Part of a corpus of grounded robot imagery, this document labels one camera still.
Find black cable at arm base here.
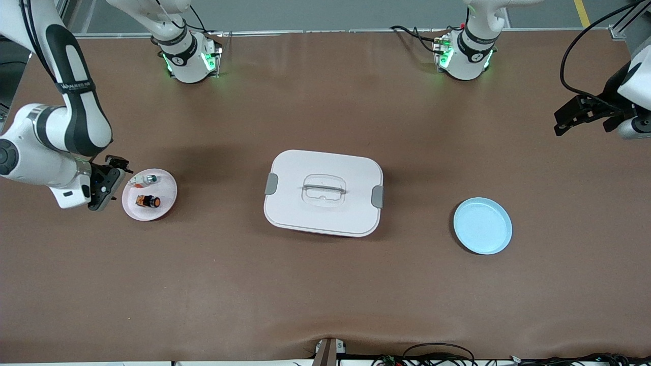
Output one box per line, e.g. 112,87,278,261
389,24,451,54

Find black cable bundle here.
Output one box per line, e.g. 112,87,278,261
371,343,651,366

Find aluminium table edge rail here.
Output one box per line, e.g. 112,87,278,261
74,28,616,40

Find brown table mat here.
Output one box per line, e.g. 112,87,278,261
0,29,651,362

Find light blue round plate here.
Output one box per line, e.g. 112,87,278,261
453,197,513,255

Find aluminium frame post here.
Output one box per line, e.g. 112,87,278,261
53,0,77,37
608,0,651,41

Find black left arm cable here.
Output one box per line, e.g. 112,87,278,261
559,0,636,108

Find pink round plate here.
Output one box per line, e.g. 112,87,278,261
122,168,179,222

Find white lidded storage box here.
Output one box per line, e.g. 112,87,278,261
263,149,384,238

